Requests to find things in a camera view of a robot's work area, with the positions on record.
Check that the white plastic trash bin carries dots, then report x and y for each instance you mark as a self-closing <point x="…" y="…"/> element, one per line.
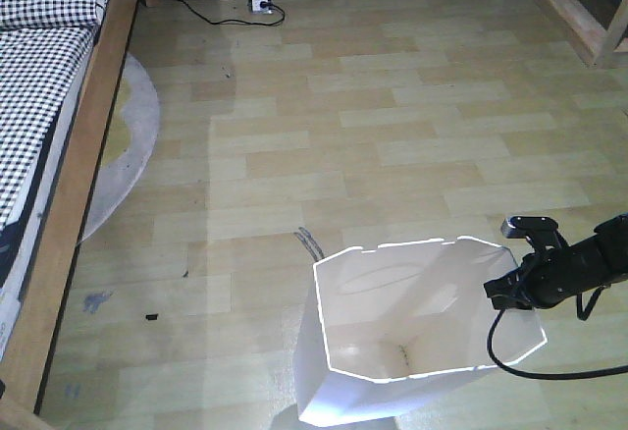
<point x="387" y="330"/>

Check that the black white checkered bedding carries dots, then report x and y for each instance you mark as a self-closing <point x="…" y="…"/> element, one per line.
<point x="43" y="45"/>

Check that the wooden bed frame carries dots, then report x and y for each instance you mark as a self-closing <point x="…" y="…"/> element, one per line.
<point x="27" y="356"/>

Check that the round grey yellow rug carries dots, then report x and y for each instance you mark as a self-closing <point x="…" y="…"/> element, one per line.
<point x="130" y="141"/>

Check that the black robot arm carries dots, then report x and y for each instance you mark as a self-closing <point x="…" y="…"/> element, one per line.
<point x="610" y="238"/>

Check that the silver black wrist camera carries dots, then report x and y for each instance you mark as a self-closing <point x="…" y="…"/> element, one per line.
<point x="541" y="232"/>

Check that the wooden shelf frame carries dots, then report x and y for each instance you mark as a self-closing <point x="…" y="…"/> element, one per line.
<point x="596" y="29"/>

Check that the white floor power socket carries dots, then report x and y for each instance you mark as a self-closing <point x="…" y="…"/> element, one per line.
<point x="260" y="6"/>

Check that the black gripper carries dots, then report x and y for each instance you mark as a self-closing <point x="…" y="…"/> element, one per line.
<point x="565" y="273"/>

